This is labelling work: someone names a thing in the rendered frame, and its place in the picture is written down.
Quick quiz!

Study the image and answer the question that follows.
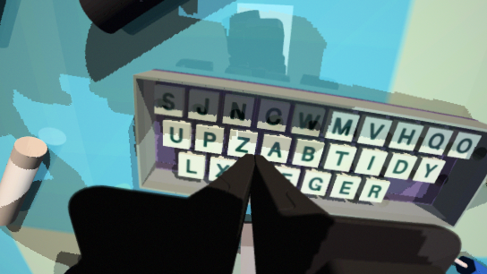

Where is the grey keyboard with white letter keys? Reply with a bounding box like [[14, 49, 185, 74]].
[[132, 69, 487, 229]]

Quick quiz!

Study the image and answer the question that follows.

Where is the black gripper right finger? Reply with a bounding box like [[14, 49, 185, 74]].
[[250, 155, 462, 274]]

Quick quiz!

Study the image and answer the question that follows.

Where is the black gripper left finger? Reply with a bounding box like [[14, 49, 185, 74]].
[[68, 153, 255, 274]]

